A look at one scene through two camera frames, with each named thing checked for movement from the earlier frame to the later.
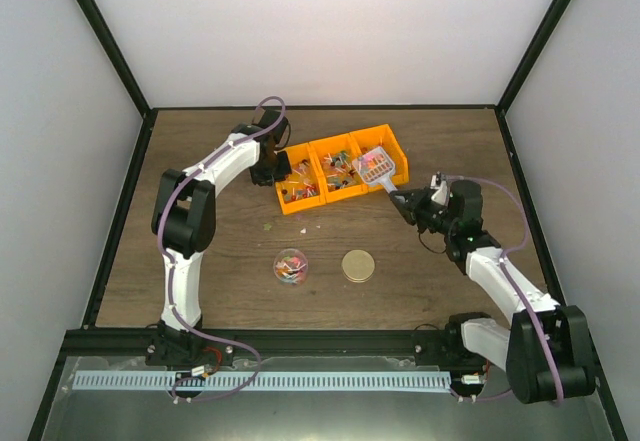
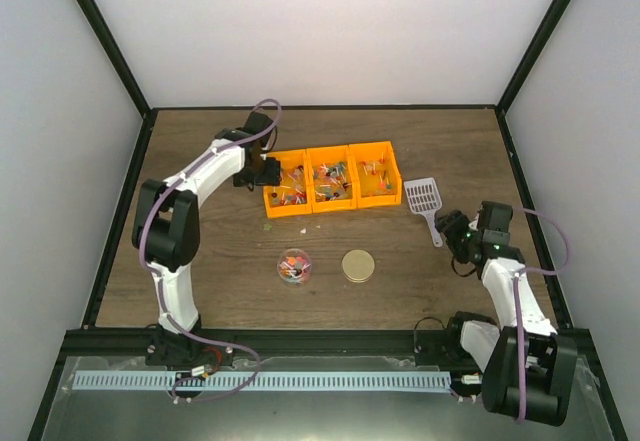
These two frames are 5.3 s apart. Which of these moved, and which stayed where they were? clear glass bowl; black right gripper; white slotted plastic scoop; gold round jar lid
Moved: white slotted plastic scoop; black right gripper
Stayed: gold round jar lid; clear glass bowl
